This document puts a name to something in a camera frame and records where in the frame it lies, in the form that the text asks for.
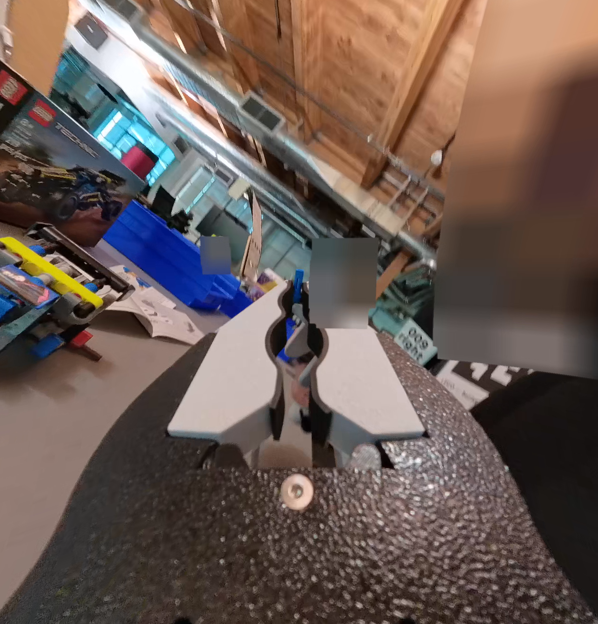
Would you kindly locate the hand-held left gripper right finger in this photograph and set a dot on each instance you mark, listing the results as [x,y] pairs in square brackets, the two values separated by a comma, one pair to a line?
[367,390]

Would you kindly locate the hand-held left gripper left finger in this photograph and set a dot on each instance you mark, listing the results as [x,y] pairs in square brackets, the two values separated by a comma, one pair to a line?
[230,385]

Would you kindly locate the grey lego beam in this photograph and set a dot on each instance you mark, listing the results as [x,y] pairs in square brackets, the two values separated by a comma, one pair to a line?
[296,343]

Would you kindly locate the blue lego pin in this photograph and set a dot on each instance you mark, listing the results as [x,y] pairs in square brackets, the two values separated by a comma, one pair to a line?
[298,285]

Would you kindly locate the blue lego vehicle model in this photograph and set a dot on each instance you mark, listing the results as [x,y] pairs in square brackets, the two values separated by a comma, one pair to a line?
[16,292]

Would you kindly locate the black toy set box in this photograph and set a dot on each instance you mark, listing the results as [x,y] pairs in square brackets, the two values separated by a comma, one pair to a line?
[60,161]

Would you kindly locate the blue storage bin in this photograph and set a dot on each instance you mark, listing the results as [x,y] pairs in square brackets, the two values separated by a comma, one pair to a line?
[225,297]
[147,234]

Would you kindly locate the instruction booklet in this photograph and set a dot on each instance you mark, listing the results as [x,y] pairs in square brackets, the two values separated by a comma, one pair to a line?
[157,312]

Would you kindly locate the brown cardboard sign board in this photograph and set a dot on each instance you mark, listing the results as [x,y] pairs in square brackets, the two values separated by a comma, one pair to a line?
[254,229]

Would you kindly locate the white ceiling sensor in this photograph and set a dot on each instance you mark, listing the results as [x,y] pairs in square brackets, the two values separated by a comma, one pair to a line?
[436,156]

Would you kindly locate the ceiling air vent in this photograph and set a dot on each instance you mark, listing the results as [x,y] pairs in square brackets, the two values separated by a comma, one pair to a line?
[261,112]

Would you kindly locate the silver ventilation duct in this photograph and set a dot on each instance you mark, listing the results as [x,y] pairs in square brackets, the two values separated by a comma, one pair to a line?
[299,151]

